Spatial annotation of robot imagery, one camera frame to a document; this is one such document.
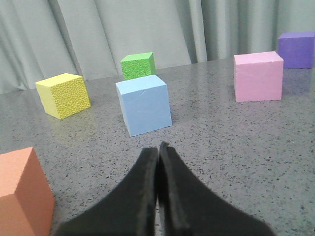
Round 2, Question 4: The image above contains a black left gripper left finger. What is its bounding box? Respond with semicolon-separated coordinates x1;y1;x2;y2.
56;147;158;236

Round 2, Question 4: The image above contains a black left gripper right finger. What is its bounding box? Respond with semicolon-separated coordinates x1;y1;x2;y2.
157;142;274;236

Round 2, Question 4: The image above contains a light blue foam cube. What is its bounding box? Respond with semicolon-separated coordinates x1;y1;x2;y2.
116;75;172;136

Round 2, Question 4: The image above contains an orange foam cube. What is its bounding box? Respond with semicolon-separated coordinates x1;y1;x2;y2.
0;147;55;236

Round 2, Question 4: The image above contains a yellow foam cube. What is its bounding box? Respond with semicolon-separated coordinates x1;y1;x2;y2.
35;73;91;119

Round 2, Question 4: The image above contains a green foam cube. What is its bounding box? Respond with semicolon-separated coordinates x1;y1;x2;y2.
121;52;156;80

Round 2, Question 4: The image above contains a pink foam cube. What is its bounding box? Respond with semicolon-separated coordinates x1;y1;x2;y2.
234;51;284;102

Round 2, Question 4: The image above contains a grey-green curtain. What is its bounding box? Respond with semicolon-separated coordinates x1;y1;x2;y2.
0;0;315;93

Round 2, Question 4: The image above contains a purple foam cube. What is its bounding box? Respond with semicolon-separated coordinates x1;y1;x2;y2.
278;31;315;69

